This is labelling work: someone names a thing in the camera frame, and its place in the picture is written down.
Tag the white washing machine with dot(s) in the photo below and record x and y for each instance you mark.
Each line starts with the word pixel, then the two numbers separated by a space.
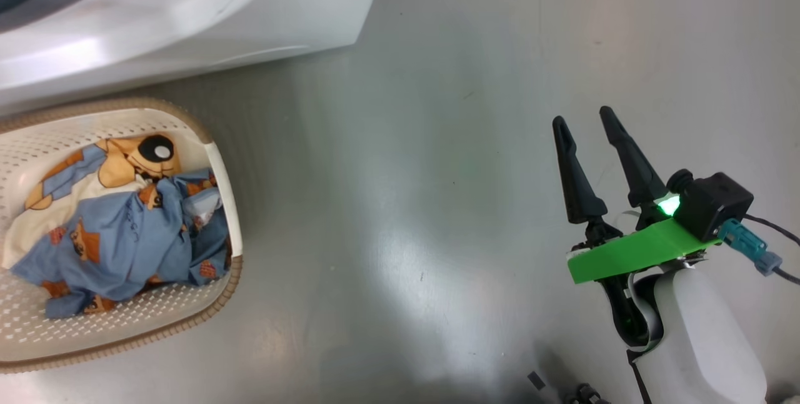
pixel 250 10

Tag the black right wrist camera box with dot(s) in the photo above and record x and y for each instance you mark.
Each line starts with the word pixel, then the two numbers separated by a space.
pixel 712 204

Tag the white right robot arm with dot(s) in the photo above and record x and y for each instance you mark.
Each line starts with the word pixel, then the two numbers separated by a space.
pixel 700 341

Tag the blue bear-print garment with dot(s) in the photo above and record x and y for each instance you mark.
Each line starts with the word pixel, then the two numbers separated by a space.
pixel 119 235

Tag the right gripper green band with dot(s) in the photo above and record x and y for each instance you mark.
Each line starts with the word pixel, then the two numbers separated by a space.
pixel 631 254

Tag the cream perforated laundry basket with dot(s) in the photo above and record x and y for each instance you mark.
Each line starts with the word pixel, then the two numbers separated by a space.
pixel 125 329

